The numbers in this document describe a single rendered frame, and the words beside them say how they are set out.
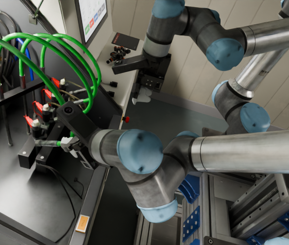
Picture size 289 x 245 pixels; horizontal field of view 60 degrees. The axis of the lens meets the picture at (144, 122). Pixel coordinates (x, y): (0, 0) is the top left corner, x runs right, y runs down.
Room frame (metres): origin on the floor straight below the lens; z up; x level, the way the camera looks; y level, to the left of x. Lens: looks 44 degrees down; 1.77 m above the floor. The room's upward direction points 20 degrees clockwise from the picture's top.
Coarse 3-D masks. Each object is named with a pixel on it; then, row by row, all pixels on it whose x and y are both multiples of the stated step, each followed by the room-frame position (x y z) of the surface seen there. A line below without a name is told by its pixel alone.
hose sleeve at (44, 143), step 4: (40, 140) 0.44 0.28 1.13; (44, 140) 0.44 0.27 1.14; (48, 140) 0.44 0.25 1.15; (52, 140) 0.44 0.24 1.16; (56, 140) 0.43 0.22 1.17; (40, 144) 0.43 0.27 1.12; (44, 144) 0.43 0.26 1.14; (48, 144) 0.43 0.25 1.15; (52, 144) 0.42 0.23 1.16; (56, 144) 0.42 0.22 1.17
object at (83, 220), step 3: (81, 216) 0.34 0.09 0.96; (81, 219) 0.33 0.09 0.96; (84, 219) 0.33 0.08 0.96; (81, 222) 0.32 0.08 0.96; (84, 222) 0.32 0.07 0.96; (78, 225) 0.31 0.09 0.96; (81, 225) 0.31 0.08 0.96; (84, 225) 0.31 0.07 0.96; (78, 228) 0.30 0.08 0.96; (81, 228) 0.30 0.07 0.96; (84, 228) 0.30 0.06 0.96; (78, 231) 0.29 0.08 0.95
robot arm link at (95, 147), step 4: (100, 132) 0.34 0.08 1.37; (104, 132) 0.34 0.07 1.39; (96, 136) 0.33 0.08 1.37; (100, 136) 0.33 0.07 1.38; (92, 140) 0.33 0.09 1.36; (96, 140) 0.32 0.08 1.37; (100, 140) 0.31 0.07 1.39; (92, 144) 0.32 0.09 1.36; (96, 144) 0.31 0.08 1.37; (92, 148) 0.31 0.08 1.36; (96, 148) 0.30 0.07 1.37; (92, 152) 0.31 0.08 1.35; (96, 152) 0.30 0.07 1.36; (96, 156) 0.30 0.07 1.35; (100, 156) 0.29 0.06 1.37; (100, 160) 0.29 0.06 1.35
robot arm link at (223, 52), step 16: (208, 32) 0.62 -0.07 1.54; (224, 32) 0.61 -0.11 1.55; (240, 32) 0.62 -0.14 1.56; (256, 32) 0.63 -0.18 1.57; (272, 32) 0.65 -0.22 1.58; (288, 32) 0.67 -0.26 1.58; (208, 48) 0.58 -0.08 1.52; (224, 48) 0.56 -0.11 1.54; (240, 48) 0.57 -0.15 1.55; (256, 48) 0.62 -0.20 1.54; (272, 48) 0.65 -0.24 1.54; (224, 64) 0.56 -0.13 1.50
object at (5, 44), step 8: (0, 40) 0.46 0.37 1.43; (8, 48) 0.45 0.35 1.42; (16, 48) 0.46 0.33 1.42; (24, 56) 0.45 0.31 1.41; (32, 64) 0.44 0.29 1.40; (40, 72) 0.44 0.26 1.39; (48, 80) 0.43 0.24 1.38; (56, 88) 0.44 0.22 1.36; (56, 96) 0.42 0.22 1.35; (72, 136) 0.41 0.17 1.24
